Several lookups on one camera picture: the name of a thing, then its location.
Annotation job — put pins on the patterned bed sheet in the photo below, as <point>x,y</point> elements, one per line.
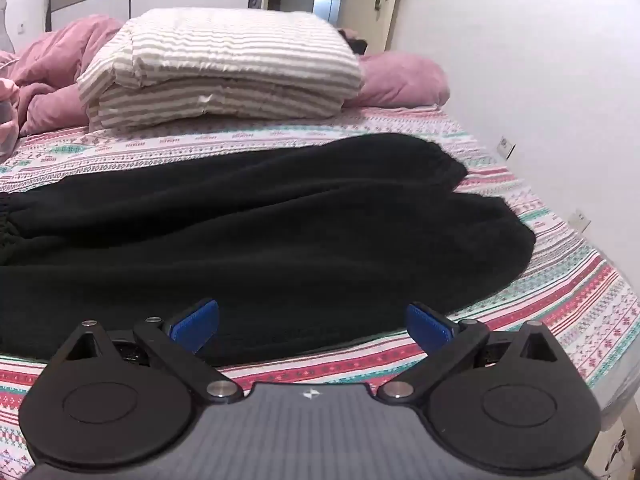
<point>560,290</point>

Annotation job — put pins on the wall socket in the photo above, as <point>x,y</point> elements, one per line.
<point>581,220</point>
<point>505,147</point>

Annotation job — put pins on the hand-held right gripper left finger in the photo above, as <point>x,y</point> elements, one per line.
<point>196,327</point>

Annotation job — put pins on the pink pillow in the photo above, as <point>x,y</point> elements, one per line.
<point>405,80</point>

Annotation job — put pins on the dark object behind pillow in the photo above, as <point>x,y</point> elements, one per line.
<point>354,41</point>

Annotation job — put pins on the cream door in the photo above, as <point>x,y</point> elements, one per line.
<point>367,10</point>

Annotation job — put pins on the black pants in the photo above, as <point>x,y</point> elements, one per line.
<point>260,250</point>

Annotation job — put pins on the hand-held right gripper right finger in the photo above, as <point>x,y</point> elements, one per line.
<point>424,327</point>

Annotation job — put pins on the pink blanket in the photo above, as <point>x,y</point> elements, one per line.
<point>55,70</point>

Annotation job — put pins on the striped folded quilt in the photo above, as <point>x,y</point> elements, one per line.
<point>220,67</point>

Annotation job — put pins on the light pink cloth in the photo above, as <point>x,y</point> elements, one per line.
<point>7,110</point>

